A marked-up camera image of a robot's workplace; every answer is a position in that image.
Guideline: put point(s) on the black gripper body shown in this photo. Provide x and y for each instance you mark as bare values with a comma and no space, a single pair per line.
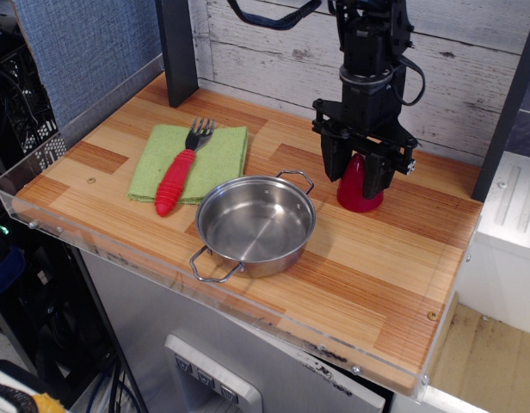
369,112

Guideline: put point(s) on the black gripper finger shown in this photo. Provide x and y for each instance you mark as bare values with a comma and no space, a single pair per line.
336,152
378,175

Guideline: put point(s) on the red toy strawberry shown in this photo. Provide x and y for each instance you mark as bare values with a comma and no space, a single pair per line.
350,192

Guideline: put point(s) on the silver metal pot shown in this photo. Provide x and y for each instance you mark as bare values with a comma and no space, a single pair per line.
259,225

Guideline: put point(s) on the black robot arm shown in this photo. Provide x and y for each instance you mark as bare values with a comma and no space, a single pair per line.
374,36

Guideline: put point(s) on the white toy sink counter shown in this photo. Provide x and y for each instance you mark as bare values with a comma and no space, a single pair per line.
494,278

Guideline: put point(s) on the green folded cloth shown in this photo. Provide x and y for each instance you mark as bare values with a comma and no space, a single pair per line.
220,160

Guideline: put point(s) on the clear acrylic table guard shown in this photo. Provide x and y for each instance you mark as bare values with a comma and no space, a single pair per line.
371,289

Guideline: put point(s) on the silver toy dishwasher front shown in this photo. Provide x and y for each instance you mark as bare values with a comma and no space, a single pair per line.
176,348

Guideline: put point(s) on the black plastic crate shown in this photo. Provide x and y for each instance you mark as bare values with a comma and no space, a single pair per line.
26,107

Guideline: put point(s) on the dark grey right post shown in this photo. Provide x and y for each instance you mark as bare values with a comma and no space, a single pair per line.
510,110

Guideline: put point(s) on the dark grey post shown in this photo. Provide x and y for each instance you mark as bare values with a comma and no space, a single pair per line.
176,36
510,110

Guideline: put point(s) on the red-handled toy fork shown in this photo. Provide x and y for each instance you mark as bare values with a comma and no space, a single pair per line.
173,183

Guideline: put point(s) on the dark grey left post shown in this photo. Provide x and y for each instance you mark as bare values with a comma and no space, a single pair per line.
176,36

